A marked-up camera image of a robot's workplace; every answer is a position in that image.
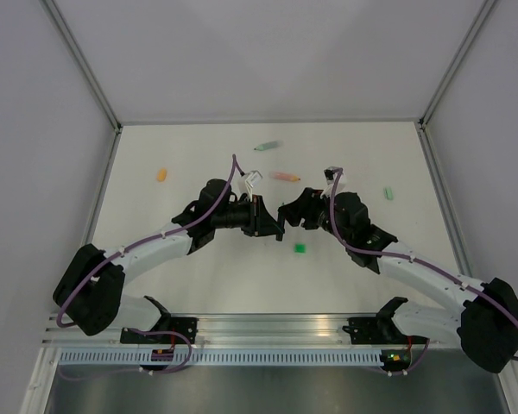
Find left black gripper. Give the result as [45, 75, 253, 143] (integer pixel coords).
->
[212, 195, 284, 238]

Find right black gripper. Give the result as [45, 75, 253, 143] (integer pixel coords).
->
[277, 187, 351, 245]

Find bright green pen cap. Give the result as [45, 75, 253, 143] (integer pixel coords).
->
[294, 243, 306, 254]

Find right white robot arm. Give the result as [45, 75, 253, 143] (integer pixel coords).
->
[278, 188, 518, 373]

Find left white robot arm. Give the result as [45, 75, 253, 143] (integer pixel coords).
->
[53, 171, 284, 343]

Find pink pen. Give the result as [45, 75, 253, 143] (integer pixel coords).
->
[269, 172, 300, 182]

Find light green pen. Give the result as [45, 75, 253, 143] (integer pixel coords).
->
[254, 140, 283, 152]

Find light green pen cap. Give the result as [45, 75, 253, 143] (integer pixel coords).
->
[383, 187, 394, 200]

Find orange pen cap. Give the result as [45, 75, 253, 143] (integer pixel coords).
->
[156, 168, 167, 182]

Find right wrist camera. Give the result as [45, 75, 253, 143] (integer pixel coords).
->
[321, 166, 347, 198]

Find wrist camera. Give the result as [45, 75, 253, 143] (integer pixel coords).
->
[238, 170, 262, 200]
[321, 166, 347, 198]

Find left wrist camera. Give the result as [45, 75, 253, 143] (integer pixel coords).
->
[238, 170, 262, 200]

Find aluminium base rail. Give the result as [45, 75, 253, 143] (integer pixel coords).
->
[41, 313, 426, 348]

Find left aluminium frame post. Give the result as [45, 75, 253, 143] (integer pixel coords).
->
[38, 0, 123, 133]

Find aluminium frame post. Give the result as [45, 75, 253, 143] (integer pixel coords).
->
[38, 0, 123, 133]
[417, 0, 500, 130]

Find slotted cable duct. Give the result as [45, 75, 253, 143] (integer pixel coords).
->
[59, 348, 382, 367]

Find right aluminium frame post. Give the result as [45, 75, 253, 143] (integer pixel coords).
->
[417, 0, 500, 130]

